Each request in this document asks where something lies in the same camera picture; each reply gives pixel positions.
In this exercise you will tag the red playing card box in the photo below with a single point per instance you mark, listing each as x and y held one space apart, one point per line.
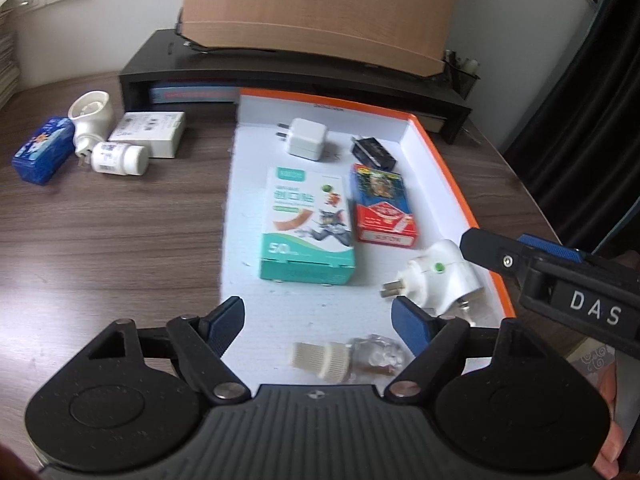
382 210

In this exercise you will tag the stack of books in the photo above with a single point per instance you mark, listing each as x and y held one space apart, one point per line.
6 60

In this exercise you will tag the grey patterned cloth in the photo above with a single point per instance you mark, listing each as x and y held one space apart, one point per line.
590 365

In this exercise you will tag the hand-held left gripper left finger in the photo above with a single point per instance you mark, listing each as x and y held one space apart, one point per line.
225 322

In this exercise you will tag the white tray with orange rim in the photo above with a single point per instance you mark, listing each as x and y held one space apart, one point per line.
245 185

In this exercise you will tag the white charger plug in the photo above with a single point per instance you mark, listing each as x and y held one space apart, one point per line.
305 137

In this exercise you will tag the thin book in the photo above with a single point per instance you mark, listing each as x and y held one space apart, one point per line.
195 94

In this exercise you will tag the black charger plug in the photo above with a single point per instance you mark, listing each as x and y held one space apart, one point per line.
375 152

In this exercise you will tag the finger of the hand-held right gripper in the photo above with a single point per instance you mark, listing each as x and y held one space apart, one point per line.
495 252
550 247

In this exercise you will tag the dark curtain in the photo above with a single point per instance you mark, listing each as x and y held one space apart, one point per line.
590 135

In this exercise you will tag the brown cardboard board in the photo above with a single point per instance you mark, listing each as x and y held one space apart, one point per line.
320 10

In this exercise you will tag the blue plastic box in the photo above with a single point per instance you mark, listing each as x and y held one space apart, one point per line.
42 150

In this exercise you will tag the black monitor riser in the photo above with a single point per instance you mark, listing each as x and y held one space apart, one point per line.
300 72

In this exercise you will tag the small white carton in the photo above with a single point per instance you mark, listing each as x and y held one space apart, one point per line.
150 132

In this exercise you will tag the white hollow plug-in heater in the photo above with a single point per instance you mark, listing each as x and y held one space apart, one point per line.
90 115

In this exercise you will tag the person's right hand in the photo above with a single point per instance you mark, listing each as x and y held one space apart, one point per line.
615 450

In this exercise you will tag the teal and white bandage box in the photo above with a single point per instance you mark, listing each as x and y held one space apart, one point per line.
300 220

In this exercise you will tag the white plug-in heater green dot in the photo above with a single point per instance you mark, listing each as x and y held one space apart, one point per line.
440 280

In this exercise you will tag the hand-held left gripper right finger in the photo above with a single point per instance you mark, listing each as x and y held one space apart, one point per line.
410 325

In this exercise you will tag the black mesh pen holder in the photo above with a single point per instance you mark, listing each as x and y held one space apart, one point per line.
462 82

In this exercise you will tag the white pill bottle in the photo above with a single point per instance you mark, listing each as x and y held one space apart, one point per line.
120 157

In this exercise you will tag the clear bottle with ribbed cap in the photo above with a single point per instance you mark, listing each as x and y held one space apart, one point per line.
320 357

